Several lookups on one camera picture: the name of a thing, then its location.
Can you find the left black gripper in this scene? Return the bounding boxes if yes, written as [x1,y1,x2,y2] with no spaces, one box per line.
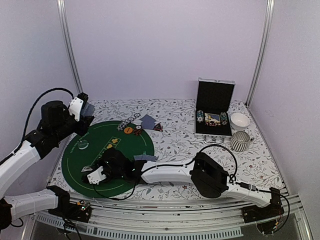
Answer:
[53,109,94,142]

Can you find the clear dealer button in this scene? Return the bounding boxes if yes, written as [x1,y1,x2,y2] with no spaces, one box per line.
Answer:
[77,140,89,150]

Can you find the blue playing card deck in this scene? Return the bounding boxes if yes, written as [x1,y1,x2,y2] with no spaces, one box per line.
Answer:
[80,102,95,117]

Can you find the orange big blind button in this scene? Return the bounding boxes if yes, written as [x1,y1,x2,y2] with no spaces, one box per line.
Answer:
[124,126,133,134]

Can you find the red poker chip stack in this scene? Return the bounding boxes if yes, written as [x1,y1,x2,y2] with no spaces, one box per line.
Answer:
[133,125,143,136]

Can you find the single blue playing card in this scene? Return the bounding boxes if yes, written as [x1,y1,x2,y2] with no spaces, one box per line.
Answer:
[139,114,156,130]

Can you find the face-up king card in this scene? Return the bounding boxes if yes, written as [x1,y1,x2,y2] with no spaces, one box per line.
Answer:
[81,165,94,173]

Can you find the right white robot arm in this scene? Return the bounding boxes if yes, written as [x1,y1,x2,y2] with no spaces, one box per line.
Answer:
[81,147,281,218]

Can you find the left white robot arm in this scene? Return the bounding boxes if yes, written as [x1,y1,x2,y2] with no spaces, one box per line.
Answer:
[0,97,95,230]

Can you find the round green poker mat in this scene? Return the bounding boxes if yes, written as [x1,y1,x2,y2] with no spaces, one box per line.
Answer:
[61,120,155,198]

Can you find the black red triangular plaque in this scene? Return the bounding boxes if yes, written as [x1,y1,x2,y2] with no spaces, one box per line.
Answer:
[153,123,163,132]

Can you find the poker chips in case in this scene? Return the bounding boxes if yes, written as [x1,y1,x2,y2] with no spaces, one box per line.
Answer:
[196,110,229,127]

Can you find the card deck in case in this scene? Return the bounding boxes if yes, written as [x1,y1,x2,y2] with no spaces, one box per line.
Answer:
[204,113,221,123]

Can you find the aluminium poker chip case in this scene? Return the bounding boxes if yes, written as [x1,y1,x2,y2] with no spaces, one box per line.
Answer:
[195,77,235,138]

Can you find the striped ceramic mug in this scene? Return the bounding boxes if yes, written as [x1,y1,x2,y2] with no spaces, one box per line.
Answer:
[230,131,255,152]

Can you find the white ceramic bowl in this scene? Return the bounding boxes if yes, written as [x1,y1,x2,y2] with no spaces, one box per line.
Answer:
[230,113,251,128]

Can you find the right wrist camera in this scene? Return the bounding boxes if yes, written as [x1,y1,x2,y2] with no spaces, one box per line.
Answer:
[87,166,107,185]

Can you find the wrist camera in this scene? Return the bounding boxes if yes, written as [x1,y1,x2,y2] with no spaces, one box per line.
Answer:
[87,166,107,185]
[68,92,89,122]

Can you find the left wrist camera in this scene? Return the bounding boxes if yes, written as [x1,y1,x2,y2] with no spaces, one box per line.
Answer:
[68,92,89,122]

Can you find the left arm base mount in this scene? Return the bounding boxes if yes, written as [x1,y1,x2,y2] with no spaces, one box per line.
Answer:
[48,199,92,223]

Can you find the front aluminium rail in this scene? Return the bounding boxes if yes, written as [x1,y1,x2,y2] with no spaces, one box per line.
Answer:
[22,195,313,240]

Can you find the left aluminium frame post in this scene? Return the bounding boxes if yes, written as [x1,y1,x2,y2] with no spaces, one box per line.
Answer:
[56,0,84,94]

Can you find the aluminium frame post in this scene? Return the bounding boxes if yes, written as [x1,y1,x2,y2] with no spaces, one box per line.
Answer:
[245,0,275,108]
[56,0,84,94]

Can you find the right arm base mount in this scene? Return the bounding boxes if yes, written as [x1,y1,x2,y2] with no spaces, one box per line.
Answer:
[241,196,291,236]

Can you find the right aluminium frame post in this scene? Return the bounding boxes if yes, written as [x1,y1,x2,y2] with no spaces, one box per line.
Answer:
[245,0,275,108]

